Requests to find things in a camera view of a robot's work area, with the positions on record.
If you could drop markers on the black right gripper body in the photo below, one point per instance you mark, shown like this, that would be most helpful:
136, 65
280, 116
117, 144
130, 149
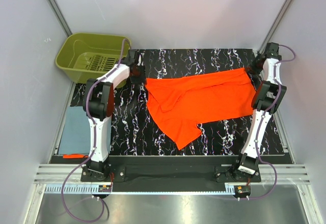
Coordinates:
254, 66

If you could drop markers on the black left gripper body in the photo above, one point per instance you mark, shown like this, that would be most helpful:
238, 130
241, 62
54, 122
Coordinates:
139, 76

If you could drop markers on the orange t shirt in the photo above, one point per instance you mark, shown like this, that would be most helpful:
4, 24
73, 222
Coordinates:
178, 105

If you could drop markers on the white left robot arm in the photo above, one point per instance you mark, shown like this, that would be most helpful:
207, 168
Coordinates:
99, 106

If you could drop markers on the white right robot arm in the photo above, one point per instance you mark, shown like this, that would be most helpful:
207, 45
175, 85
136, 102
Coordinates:
265, 103

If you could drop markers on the olive green plastic basket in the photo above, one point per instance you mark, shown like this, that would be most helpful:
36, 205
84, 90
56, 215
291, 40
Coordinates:
88, 55

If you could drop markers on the folded grey-blue t shirt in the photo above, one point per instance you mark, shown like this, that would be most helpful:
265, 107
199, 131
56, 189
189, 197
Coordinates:
76, 137

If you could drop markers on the folded orange t shirt underneath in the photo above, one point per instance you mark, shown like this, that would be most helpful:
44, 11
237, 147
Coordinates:
75, 156

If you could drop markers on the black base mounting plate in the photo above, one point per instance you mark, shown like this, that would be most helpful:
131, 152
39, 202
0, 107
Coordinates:
164, 185

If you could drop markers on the right aluminium frame post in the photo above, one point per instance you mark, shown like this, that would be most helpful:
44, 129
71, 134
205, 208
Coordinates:
278, 19

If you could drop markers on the aluminium frame post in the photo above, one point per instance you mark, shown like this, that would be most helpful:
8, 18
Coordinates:
60, 17
278, 19

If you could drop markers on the left aluminium frame post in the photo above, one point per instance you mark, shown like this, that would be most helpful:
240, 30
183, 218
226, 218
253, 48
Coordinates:
60, 17

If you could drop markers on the aluminium front rail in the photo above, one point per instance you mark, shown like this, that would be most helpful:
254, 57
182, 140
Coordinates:
285, 173

